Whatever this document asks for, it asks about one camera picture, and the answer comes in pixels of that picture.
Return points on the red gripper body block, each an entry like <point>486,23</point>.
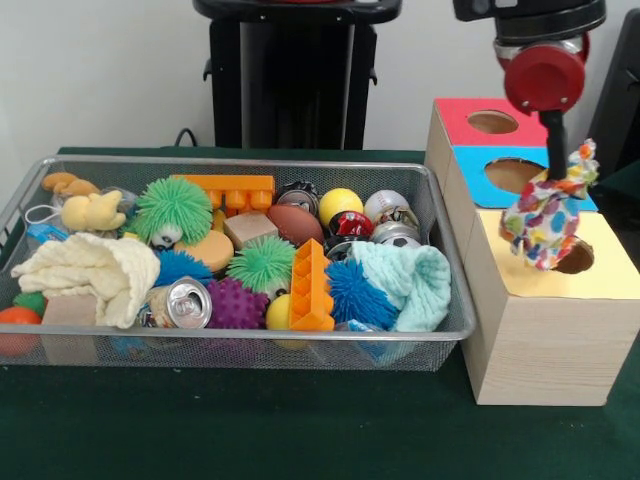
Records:
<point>545,80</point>

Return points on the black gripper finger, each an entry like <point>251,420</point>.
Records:
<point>556,145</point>

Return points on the multicoloured cloth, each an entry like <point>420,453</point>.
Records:
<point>542,220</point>

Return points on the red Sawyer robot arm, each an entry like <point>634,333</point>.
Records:
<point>530,12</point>

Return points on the wooden box with three holes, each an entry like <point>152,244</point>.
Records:
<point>550,350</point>

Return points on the shallow mesh bin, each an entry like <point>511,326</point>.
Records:
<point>250,355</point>

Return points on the dark green table cloth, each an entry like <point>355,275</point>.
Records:
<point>250,430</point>
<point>622,177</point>

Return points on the black monitor on stand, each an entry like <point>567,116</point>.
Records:
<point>620,100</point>

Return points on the mint cloth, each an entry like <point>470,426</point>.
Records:
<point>410,285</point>

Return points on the yellow ball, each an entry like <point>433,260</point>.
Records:
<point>341,205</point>

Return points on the orange toy brick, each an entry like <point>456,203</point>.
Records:
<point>310,290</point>

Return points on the green spiky ball with eyes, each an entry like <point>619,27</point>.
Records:
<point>260,262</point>
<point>172,207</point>

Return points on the purple spiky ball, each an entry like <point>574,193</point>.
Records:
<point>235,302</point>

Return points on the blue spiky ball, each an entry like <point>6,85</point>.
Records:
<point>182,267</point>

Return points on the crushed drink can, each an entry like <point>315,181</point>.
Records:
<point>187,305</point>

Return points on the cream cloth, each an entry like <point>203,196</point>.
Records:
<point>90,265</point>

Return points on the orange-red ball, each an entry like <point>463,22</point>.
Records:
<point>17,317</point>

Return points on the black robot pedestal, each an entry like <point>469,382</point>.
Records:
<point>290,90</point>

